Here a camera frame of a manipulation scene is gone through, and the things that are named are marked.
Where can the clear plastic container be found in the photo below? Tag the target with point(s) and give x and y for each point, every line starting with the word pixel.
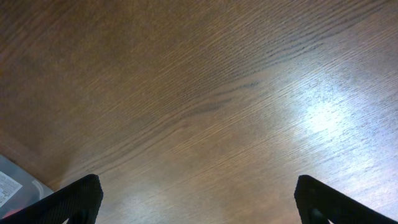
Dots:
pixel 19 189

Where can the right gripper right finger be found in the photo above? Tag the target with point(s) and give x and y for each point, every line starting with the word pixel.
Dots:
pixel 319 203

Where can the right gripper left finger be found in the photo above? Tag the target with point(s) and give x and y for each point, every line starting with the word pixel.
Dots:
pixel 77 203

